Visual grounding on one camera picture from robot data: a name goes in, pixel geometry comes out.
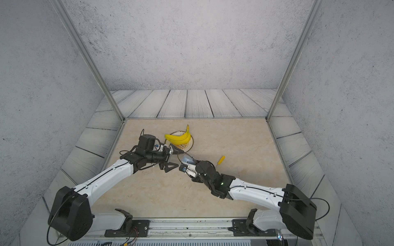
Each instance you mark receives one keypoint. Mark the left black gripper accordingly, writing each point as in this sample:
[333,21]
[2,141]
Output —
[165,164]

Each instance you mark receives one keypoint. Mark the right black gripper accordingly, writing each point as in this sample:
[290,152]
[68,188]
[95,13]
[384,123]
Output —
[196,179]

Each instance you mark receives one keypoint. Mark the yellow handled screwdriver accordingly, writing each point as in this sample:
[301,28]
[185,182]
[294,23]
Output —
[220,161]

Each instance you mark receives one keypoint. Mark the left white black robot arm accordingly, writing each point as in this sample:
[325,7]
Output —
[71,213]

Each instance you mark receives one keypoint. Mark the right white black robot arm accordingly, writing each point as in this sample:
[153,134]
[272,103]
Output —
[289,208]

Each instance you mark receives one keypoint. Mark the round patterned plate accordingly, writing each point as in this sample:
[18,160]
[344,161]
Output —
[185,147]

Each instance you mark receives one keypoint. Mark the yellow banana bunch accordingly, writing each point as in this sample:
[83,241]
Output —
[179,140]

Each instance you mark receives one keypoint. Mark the aluminium mounting rail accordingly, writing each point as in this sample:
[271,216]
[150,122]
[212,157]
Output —
[194,232]

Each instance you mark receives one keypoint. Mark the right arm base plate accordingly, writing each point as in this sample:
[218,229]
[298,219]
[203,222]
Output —
[245,227]

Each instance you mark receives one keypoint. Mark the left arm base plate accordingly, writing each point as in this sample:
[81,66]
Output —
[130,227]

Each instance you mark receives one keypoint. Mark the left aluminium frame post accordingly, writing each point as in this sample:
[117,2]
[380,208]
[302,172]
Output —
[76,38]

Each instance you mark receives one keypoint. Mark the aluminium frame post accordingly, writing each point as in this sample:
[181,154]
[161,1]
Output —
[316,7]
[76,38]

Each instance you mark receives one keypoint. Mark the right aluminium frame post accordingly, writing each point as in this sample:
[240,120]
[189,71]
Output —
[316,7]

